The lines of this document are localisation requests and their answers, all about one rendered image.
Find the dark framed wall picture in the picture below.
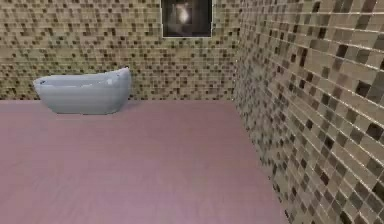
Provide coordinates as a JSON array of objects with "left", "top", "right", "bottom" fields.
[{"left": 160, "top": 0, "right": 214, "bottom": 39}]

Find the white bathtub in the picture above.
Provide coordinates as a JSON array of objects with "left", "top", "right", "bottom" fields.
[{"left": 32, "top": 66, "right": 133, "bottom": 116}]

